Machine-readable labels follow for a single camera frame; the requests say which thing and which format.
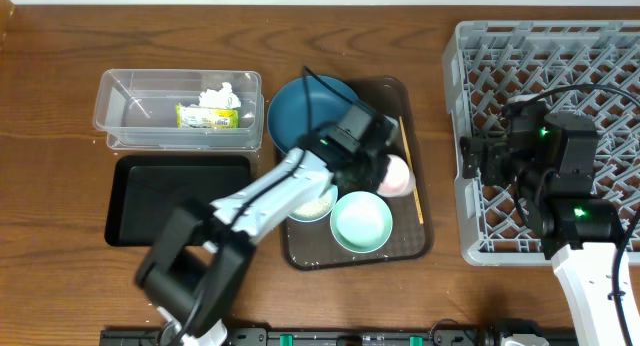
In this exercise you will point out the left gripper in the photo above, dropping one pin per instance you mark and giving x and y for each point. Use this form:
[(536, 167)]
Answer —
[(378, 163)]

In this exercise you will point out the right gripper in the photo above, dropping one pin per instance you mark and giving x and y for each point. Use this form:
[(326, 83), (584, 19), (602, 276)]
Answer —
[(496, 148)]

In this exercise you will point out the pink cup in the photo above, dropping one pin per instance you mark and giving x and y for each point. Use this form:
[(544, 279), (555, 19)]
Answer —
[(399, 180)]

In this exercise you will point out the dark blue plate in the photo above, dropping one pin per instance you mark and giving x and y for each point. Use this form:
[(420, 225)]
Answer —
[(287, 118)]

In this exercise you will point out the light blue rice bowl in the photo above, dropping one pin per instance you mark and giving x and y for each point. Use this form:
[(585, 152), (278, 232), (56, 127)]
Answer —
[(318, 208)]

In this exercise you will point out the mint green bowl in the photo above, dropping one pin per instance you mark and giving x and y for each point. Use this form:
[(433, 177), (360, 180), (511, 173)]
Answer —
[(361, 222)]

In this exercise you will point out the white tissue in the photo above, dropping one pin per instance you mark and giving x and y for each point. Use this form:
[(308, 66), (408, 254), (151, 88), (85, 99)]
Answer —
[(224, 98)]

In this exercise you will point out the yellow snack wrapper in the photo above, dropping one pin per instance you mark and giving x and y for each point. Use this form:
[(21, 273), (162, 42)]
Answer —
[(196, 117)]

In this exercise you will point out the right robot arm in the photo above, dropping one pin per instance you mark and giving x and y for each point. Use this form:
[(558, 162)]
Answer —
[(547, 158)]

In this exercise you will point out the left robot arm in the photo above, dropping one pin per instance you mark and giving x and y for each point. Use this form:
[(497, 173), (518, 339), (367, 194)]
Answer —
[(196, 265)]

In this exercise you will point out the grey dishwasher rack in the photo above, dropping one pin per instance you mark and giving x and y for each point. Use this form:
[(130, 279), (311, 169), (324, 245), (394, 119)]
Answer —
[(487, 62)]

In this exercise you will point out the wooden chopstick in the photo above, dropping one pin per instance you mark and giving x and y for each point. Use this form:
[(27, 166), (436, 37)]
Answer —
[(409, 162)]

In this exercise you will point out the brown serving tray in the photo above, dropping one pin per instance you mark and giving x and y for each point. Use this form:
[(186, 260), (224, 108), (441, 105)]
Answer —
[(308, 246)]

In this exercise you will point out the clear plastic bin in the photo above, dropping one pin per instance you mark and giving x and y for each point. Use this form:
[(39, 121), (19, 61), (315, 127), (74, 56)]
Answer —
[(136, 108)]

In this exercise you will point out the black tray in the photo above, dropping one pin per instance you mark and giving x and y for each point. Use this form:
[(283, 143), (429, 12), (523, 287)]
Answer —
[(147, 188)]

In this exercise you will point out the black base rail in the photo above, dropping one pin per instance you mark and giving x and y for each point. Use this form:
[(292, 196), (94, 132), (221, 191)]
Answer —
[(442, 337)]

